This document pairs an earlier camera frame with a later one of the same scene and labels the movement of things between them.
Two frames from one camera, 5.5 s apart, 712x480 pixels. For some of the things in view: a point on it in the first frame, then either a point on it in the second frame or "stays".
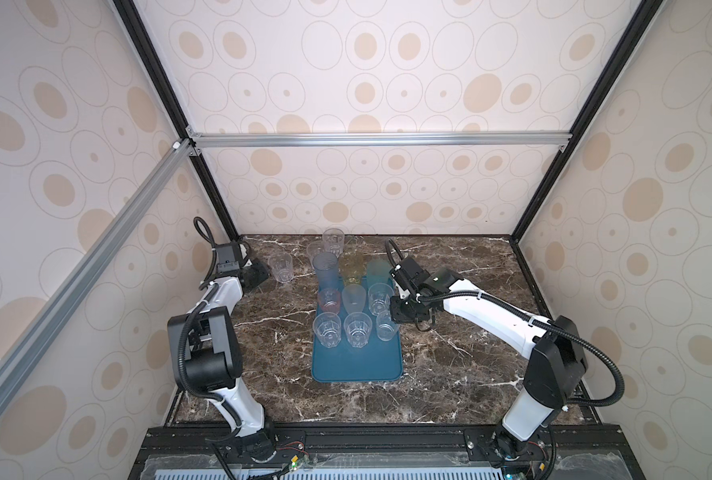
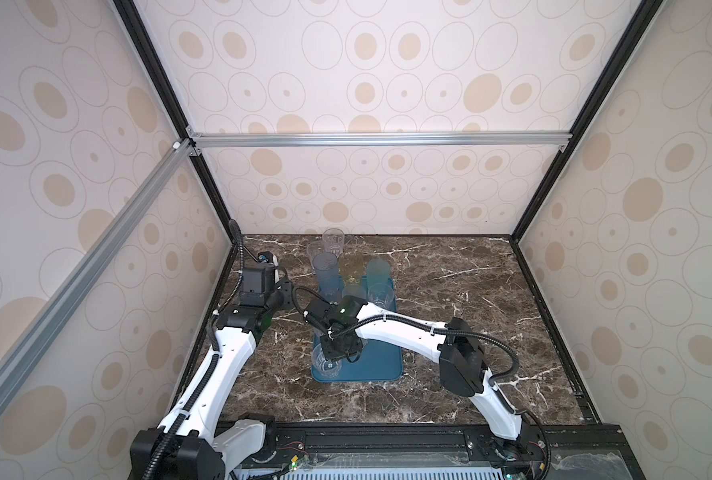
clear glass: x=379 y=298 stays
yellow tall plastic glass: x=352 y=266 stays
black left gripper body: x=255 y=273 -> x=281 y=296
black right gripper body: x=405 y=310 -> x=334 y=350
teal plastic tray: x=377 y=362 stays
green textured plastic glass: x=379 y=271 stays
